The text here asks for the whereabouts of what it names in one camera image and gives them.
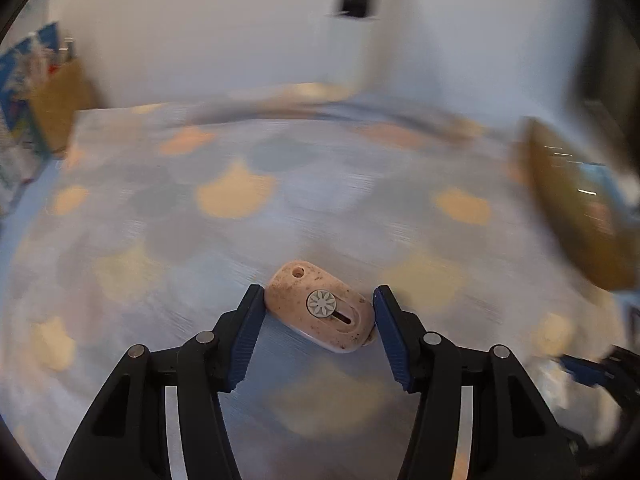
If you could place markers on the row of books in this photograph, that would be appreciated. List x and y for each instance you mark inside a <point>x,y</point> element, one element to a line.
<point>15,110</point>

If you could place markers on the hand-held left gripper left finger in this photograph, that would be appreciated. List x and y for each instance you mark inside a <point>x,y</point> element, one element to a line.
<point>245,340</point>

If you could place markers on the brown pen holder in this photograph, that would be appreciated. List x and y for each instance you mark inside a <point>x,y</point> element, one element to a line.
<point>60,100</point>

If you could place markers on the black monitor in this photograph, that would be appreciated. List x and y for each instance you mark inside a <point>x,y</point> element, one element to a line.
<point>610,85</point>

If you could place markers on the brown ribbed glass bowl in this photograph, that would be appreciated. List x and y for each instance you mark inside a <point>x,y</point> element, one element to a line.
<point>570,200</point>

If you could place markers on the light blue packet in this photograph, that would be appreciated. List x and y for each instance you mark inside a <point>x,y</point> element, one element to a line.
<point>600,172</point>

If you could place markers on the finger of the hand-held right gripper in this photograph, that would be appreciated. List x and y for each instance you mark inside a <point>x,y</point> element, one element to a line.
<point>580,372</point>

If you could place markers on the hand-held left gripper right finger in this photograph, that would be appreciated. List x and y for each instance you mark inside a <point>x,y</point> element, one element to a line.
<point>395,340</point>

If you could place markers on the beige speckled utility knife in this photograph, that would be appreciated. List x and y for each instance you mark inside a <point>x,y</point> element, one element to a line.
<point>300,300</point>

